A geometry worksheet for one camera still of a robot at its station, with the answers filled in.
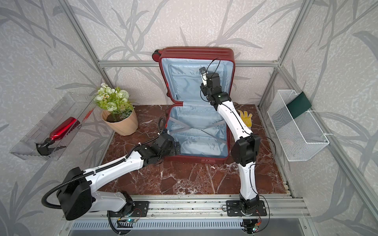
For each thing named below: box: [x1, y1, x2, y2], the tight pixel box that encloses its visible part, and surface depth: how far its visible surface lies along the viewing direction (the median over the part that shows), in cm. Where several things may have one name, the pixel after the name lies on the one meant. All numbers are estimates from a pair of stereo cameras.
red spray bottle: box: [34, 116, 81, 156], surface depth 63 cm
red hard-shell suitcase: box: [152, 46, 236, 161], surface depth 95 cm
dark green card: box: [286, 90, 313, 119], surface depth 73 cm
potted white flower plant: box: [94, 82, 139, 137], surface depth 88 cm
